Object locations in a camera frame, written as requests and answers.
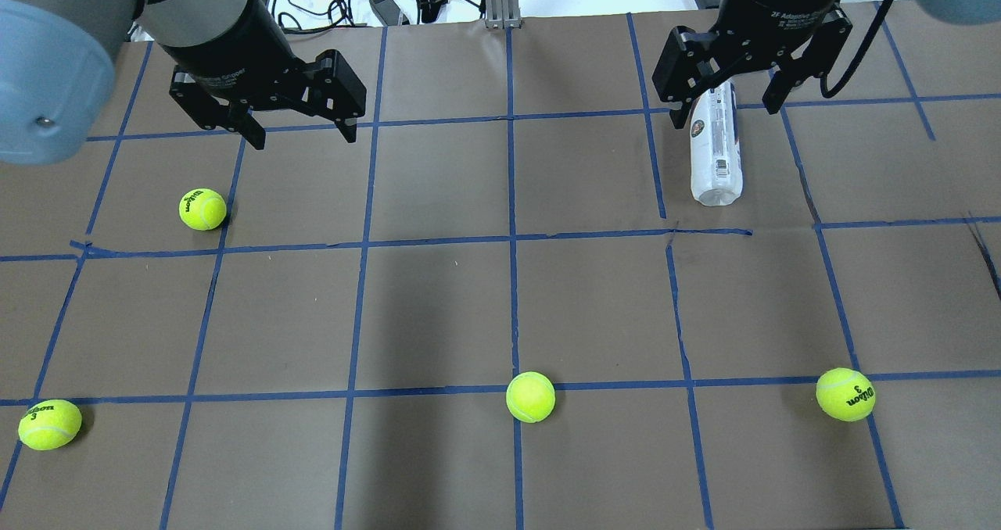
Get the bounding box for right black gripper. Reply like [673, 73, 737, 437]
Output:
[651, 0, 853, 130]

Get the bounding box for tennis ball lower left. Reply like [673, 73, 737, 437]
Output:
[18, 399, 83, 451]

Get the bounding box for tennis ball right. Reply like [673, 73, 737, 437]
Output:
[815, 367, 876, 422]

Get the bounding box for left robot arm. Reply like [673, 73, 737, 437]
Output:
[1, 0, 366, 164]

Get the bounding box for clear tennis ball can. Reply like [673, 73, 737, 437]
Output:
[689, 79, 744, 207]

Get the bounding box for tennis ball upper left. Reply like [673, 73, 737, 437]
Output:
[178, 188, 228, 231]

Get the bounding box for black power adapter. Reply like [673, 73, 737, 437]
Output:
[368, 0, 411, 27]

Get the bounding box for tennis ball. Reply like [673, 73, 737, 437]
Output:
[815, 367, 876, 422]
[505, 372, 555, 424]
[178, 188, 228, 231]
[18, 399, 83, 451]

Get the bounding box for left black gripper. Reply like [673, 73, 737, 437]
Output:
[159, 0, 368, 150]

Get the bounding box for tennis ball centre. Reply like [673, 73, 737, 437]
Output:
[505, 372, 555, 424]

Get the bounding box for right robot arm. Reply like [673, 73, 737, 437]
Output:
[651, 0, 999, 129]

